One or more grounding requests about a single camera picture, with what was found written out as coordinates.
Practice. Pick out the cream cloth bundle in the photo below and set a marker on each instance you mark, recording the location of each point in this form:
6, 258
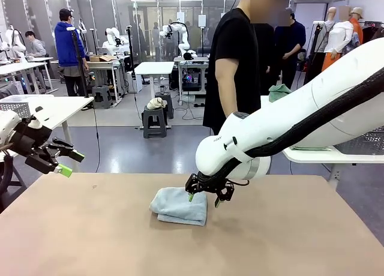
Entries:
156, 103

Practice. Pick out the light blue towel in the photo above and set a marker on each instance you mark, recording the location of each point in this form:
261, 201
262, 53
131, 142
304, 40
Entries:
180, 208

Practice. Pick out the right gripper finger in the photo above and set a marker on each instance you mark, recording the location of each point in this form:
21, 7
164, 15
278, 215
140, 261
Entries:
226, 193
192, 189

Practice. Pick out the white side table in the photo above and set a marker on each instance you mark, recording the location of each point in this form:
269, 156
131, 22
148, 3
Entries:
60, 108
315, 157

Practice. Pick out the white cabinet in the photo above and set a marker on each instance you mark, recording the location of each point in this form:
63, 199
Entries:
136, 84

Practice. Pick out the person in grey jacket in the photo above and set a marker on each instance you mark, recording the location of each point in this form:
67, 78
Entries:
37, 48

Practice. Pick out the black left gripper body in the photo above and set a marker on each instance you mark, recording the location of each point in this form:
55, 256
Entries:
30, 138

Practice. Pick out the long white desk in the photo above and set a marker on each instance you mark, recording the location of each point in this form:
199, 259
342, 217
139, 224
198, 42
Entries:
18, 67

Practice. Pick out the person in navy sweater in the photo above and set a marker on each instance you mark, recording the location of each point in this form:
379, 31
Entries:
292, 39

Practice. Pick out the man in blue hoodie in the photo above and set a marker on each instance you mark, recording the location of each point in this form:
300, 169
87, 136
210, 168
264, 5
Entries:
67, 45

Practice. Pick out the grey work desk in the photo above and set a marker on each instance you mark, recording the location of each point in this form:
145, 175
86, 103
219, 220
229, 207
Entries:
102, 65

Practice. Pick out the grey step stool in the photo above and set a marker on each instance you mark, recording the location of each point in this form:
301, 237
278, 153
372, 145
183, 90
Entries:
102, 96
154, 112
169, 105

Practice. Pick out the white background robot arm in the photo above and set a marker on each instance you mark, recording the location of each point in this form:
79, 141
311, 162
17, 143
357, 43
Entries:
183, 45
111, 40
18, 48

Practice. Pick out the black pole stand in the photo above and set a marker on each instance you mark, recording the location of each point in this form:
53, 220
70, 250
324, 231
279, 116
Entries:
131, 54

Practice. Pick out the person's right forearm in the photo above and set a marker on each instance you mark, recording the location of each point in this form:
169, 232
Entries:
228, 102

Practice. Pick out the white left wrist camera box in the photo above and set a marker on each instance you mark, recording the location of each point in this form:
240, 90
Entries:
40, 120

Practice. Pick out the grey robot workbench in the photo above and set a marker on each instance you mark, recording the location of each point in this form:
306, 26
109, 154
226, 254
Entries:
192, 59

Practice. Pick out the open cardboard box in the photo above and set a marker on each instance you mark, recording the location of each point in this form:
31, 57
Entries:
97, 59

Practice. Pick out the mannequin with grey top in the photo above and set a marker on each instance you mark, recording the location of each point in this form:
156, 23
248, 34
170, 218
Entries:
325, 36

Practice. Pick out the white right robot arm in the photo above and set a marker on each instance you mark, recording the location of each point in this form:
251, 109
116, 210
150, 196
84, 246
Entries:
300, 117

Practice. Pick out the white sign panel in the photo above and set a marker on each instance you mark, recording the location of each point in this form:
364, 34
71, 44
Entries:
180, 17
202, 21

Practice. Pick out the mannequin beige cap orange shirt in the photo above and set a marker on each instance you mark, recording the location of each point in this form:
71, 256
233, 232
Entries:
357, 30

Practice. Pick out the grey perforated plastic basket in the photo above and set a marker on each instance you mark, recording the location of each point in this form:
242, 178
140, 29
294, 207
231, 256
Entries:
15, 109

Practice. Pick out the mannequin white sweater orange trousers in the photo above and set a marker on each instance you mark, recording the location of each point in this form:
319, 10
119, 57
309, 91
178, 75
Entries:
339, 39

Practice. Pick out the person in black t-shirt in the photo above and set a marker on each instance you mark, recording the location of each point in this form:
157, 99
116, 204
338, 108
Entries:
234, 48

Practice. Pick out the black computer with coloured lights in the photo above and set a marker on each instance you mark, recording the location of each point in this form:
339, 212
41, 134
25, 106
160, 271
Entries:
190, 83

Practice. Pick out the white standing desk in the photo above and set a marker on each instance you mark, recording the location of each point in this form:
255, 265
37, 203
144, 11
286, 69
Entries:
154, 67

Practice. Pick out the small dark cup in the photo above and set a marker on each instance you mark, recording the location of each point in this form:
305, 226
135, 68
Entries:
163, 90

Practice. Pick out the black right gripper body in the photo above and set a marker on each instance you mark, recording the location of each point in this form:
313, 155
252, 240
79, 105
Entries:
210, 184

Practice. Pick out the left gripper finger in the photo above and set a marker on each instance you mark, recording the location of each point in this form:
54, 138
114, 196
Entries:
48, 168
67, 150

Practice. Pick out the green towel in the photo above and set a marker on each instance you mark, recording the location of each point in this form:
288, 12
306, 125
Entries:
279, 93

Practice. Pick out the bystander in black clothes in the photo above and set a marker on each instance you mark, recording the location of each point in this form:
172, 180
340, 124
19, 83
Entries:
264, 54

